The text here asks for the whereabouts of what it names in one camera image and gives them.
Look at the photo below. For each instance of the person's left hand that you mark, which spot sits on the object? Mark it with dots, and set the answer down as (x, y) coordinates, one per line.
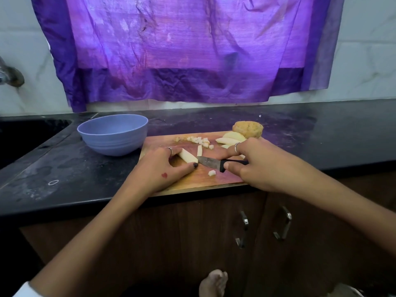
(158, 173)

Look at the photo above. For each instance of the person's right hand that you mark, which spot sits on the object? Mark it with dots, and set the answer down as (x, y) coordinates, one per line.
(266, 164)

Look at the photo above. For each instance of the tan potato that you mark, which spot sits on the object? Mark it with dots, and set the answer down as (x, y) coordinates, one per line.
(188, 156)

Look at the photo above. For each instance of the rounded potato end piece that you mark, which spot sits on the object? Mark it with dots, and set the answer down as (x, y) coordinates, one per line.
(247, 129)

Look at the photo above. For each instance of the potato slice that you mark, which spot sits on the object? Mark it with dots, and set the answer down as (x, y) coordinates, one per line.
(235, 136)
(226, 141)

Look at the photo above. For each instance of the pile of diced potato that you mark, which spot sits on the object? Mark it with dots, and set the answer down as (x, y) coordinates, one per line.
(199, 141)

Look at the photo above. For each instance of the blue bowl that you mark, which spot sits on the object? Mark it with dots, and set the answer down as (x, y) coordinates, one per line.
(111, 136)

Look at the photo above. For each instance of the person's right forearm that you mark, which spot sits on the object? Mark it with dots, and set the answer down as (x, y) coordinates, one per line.
(346, 204)

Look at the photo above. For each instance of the wooden cutting board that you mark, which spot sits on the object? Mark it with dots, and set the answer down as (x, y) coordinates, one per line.
(198, 179)

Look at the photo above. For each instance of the white rubber band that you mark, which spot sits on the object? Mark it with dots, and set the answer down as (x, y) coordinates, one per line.
(48, 182)

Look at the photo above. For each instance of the plastic bags on floor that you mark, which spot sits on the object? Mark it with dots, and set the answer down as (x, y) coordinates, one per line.
(213, 284)

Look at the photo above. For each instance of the purple cloth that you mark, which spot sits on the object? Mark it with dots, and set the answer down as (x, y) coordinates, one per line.
(185, 46)

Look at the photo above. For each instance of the dark sink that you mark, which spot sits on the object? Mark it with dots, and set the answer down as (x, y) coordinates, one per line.
(25, 142)

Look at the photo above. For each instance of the metal faucet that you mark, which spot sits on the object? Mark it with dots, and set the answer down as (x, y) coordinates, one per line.
(11, 74)

